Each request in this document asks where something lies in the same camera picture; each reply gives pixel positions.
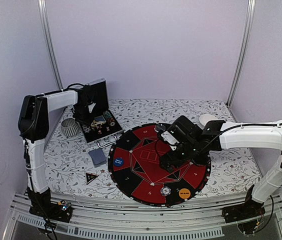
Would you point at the striped grey cup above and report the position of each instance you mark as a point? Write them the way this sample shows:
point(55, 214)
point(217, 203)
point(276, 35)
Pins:
point(69, 127)

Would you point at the left aluminium frame post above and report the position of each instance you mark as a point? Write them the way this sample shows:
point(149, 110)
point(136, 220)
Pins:
point(43, 13)

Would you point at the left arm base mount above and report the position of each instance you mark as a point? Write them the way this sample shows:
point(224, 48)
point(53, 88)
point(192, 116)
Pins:
point(42, 206)

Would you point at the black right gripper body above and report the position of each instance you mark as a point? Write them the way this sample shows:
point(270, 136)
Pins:
point(190, 150)

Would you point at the right poker chip row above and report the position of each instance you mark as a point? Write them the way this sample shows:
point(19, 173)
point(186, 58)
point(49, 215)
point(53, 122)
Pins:
point(109, 118)

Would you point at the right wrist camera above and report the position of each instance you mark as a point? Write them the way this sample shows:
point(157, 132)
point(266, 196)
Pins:
point(169, 138)

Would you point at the orange big blind button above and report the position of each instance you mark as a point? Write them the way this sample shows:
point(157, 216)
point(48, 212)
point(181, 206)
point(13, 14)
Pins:
point(184, 193)

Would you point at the poker chip row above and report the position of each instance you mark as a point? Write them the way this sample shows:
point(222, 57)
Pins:
point(109, 118)
point(86, 129)

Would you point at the aluminium frame post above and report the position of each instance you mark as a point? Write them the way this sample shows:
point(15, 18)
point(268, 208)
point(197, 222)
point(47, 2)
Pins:
point(251, 5)
point(43, 13)

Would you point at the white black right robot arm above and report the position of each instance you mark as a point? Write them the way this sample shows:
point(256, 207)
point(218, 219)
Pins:
point(222, 135)

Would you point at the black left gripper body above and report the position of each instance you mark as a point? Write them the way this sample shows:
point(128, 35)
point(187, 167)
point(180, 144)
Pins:
point(82, 114)

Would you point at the poker chip stack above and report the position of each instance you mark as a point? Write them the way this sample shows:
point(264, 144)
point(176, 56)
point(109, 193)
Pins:
point(165, 191)

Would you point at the left poker chip row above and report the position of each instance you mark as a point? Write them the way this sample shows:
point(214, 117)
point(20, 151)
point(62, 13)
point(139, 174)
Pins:
point(86, 129)

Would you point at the aluminium front rail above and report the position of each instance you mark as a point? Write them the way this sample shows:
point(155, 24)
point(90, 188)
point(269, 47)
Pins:
point(121, 219)

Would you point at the boxed playing card deck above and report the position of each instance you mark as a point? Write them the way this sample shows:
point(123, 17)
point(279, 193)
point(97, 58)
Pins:
point(99, 120)

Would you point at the blue small blind button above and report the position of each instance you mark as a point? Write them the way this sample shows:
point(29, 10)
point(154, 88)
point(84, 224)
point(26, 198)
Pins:
point(118, 162)

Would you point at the right aluminium frame post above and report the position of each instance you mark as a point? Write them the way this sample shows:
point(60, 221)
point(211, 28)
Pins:
point(251, 5)

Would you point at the clear dealer button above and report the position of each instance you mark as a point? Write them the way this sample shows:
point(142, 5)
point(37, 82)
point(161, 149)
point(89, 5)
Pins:
point(159, 128)

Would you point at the white ceramic bowl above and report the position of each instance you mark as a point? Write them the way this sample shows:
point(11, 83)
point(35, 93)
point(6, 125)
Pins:
point(205, 118)

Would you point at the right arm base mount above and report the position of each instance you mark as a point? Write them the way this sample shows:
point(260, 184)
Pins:
point(244, 211)

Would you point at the black triangular card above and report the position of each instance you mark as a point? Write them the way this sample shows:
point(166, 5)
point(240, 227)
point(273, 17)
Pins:
point(90, 177)

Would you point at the red dice set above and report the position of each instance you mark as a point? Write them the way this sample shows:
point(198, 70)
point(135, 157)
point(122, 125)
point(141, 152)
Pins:
point(102, 129)

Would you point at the aluminium poker chip case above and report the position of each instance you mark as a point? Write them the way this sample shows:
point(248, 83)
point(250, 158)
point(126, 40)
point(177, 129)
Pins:
point(102, 105)

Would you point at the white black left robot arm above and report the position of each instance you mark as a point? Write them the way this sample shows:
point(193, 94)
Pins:
point(33, 125)

